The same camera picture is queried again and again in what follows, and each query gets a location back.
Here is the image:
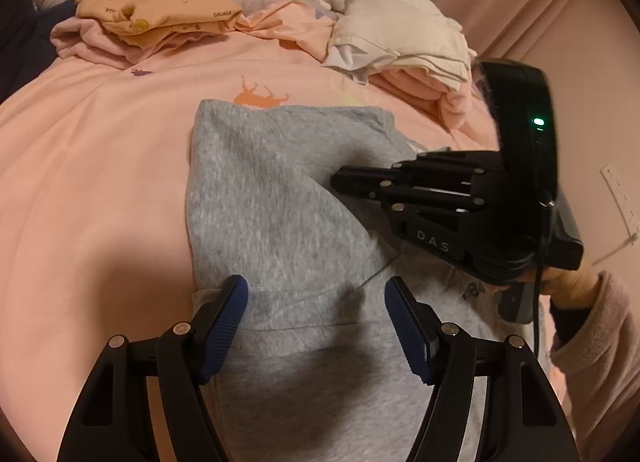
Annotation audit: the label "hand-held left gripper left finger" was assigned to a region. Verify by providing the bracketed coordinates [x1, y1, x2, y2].
[57, 275, 249, 462]

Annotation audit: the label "orange printed folded clothes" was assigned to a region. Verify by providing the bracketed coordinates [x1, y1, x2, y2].
[75, 0, 244, 48]

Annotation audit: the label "white wall socket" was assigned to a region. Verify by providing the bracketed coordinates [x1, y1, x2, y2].
[600, 161, 640, 239]

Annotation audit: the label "white folded garment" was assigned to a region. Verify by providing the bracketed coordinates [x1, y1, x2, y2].
[321, 0, 473, 90]

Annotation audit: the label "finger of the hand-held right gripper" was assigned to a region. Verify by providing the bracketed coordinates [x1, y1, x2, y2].
[391, 149, 502, 177]
[331, 165, 488, 215]

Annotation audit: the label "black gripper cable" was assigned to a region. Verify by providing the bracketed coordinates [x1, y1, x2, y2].
[530, 197, 557, 360]

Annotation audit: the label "light pink crumpled garment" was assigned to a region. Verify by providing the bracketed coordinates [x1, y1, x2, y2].
[50, 17, 191, 66]

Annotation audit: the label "beige curtain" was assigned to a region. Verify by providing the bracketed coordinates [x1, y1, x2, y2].
[400, 0, 621, 73]

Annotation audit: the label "pink folded garment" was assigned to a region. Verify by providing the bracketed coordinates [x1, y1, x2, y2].
[372, 65, 481, 130]

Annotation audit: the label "pink animal print duvet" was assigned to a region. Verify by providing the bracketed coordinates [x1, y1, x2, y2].
[0, 0, 571, 462]

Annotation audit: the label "grey sweatshirt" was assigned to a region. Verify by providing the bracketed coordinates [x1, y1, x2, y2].
[185, 99, 506, 462]

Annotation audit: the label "person's right hand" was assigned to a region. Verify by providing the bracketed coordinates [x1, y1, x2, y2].
[541, 265, 599, 313]

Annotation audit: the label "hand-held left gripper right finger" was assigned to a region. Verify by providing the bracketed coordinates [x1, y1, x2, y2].
[384, 276, 582, 462]

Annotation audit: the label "dark blue cloth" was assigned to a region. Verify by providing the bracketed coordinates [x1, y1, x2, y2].
[0, 0, 81, 103]

